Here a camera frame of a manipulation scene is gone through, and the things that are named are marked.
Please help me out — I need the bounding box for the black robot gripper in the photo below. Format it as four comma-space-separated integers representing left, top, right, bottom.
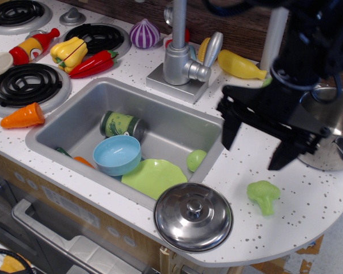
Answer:
217, 76, 329, 171

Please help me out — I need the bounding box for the green toy broccoli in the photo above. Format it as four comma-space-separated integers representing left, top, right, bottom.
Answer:
246, 180, 281, 216

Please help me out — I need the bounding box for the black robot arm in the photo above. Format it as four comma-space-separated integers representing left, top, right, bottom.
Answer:
205, 1, 343, 171

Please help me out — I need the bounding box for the stainless steel pot lid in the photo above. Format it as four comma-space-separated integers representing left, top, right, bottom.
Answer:
153, 183, 234, 253

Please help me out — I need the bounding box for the green toy cabbage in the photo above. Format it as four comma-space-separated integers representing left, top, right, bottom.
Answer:
261, 77, 273, 88

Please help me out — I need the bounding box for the green toy ball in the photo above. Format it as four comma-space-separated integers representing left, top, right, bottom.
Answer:
186, 150, 207, 172

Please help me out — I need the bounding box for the yellow toy squash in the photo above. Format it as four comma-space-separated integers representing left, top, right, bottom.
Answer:
217, 50, 268, 80

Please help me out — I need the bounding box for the silver toy faucet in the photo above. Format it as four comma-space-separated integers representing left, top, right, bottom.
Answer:
146, 1, 223, 103

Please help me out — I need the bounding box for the yellow toy corn cob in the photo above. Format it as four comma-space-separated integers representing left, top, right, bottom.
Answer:
197, 37, 210, 62

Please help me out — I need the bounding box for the grey metal pole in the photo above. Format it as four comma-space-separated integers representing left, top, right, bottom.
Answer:
260, 7, 289, 73

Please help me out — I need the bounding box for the light green plastic plate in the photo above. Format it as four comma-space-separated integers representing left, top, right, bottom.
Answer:
121, 159, 188, 200

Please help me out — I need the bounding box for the red toy item behind faucet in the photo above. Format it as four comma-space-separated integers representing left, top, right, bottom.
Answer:
163, 29, 190, 49

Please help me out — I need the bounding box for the light blue plastic bowl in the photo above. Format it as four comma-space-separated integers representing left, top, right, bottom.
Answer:
93, 135, 141, 176

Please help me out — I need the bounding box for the green label toy can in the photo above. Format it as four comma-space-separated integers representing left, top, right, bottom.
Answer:
99, 111, 145, 141

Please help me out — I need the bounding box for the purple striped toy onion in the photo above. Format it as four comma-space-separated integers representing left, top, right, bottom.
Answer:
129, 19, 161, 49

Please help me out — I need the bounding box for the red toy chili pepper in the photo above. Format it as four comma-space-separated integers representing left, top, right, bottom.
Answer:
68, 50, 119, 79

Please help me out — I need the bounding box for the orange toy carrot in sink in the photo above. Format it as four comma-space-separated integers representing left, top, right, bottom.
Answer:
73, 156, 94, 168

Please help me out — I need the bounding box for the back right black burner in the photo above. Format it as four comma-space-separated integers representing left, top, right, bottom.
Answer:
59, 23, 131, 57

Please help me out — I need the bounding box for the black burner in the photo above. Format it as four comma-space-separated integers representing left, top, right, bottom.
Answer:
0, 63, 71, 118
0, 1, 52, 35
59, 23, 131, 57

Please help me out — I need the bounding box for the dark green toy in sink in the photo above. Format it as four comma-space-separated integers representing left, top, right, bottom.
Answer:
55, 147, 71, 157

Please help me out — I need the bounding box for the yellow toy bell pepper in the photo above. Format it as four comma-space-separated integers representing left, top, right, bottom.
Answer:
50, 37, 88, 74

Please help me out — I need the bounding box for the grey stove knob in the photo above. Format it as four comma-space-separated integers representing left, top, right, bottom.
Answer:
59, 7, 86, 26

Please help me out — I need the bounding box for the orange toy carrot piece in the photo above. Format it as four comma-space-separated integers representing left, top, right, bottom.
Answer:
0, 102, 45, 129

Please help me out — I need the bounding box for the front left black burner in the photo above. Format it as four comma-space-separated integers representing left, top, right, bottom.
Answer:
0, 63, 71, 118

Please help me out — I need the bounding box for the red toy ketchup bottle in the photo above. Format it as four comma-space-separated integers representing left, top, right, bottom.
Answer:
9, 28, 60, 66

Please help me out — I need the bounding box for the yellow object bottom left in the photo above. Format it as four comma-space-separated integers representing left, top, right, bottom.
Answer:
0, 255, 28, 273

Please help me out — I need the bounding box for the back left black burner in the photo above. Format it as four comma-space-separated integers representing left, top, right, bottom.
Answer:
0, 1, 52, 35

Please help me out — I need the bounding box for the silver oven door handle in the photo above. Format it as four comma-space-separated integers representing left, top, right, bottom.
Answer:
11, 199, 152, 273

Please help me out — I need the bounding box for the black cable bottom left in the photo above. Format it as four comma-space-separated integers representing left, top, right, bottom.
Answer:
0, 248, 32, 274

